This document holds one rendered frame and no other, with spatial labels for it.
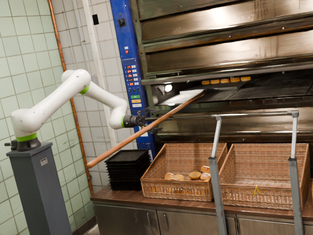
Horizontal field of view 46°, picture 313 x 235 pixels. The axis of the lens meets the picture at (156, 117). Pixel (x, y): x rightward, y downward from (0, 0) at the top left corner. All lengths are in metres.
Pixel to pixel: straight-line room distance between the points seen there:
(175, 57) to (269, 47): 0.72
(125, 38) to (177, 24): 0.47
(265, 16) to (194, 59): 0.60
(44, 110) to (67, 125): 1.34
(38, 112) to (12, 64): 1.04
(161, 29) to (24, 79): 1.21
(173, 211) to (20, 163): 1.10
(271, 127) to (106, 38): 1.54
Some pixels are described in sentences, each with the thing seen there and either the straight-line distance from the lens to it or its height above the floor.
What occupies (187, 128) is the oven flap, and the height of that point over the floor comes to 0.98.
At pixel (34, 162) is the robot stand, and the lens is 2.36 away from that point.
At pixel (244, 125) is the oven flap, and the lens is 2.83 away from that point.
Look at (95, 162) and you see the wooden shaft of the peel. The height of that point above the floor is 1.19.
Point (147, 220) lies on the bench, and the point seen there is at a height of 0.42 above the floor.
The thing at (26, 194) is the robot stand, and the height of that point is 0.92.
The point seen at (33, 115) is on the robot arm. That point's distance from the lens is 2.21.
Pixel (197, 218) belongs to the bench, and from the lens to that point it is 2.64.
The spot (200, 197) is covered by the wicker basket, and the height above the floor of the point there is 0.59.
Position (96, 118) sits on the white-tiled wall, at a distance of 3.48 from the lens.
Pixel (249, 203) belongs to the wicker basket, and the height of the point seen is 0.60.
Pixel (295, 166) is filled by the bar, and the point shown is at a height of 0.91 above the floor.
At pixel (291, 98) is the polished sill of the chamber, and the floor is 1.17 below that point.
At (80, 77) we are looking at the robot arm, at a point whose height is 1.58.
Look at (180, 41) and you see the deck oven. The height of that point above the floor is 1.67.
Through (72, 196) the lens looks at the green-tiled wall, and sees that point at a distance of 3.65.
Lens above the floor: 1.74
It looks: 12 degrees down
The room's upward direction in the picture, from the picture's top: 10 degrees counter-clockwise
